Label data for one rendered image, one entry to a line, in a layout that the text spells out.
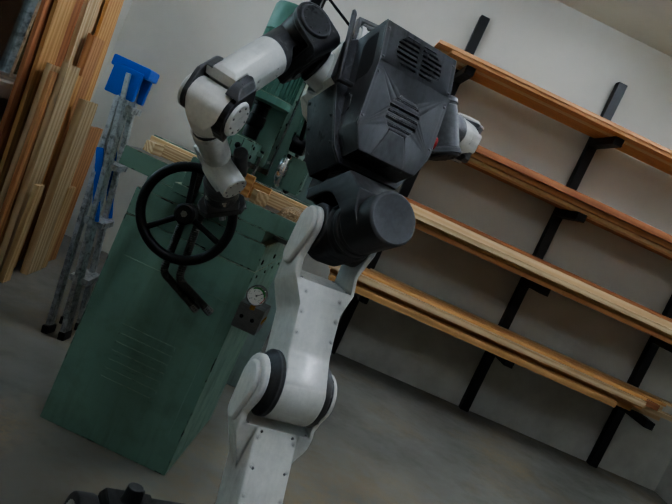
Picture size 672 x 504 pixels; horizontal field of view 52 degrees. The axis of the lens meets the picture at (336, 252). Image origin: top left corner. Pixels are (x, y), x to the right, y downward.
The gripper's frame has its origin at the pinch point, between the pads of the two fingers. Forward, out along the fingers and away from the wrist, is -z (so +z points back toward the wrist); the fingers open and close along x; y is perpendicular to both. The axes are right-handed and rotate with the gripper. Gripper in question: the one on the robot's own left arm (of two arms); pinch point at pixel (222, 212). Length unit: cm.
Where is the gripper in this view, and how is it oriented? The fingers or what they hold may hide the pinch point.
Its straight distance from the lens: 185.4
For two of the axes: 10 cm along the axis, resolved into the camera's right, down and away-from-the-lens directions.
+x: 9.7, -1.4, 2.1
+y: -2.1, -9.1, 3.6
